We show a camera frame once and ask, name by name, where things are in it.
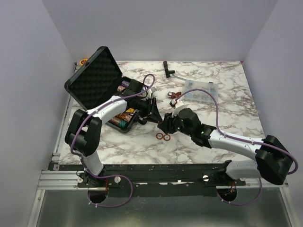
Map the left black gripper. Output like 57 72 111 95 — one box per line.
134 97 163 124

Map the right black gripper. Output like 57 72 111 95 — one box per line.
158 109 193 137

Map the black poker chip case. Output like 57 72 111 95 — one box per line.
64 46 148 132

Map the yellow dealer button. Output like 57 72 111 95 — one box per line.
126 108 134 114

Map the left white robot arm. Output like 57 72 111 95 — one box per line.
65 82 162 187

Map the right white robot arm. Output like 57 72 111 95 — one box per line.
158 108 294 185

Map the brown copper tool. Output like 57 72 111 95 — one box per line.
167 92 182 99

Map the clear plastic organizer box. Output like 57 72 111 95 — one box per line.
182 80 218 104

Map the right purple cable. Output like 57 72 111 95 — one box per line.
170 88 299 206

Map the purple cable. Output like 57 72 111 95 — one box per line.
70 74 156 209
170 88 299 206

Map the black T-handle wrench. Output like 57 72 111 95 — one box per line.
163 61 186 81

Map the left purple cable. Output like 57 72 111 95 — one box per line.
70 74 156 209

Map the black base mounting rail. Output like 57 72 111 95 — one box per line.
48 163 246 197

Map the aluminium extrusion rail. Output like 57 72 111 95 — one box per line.
37 170 82 190

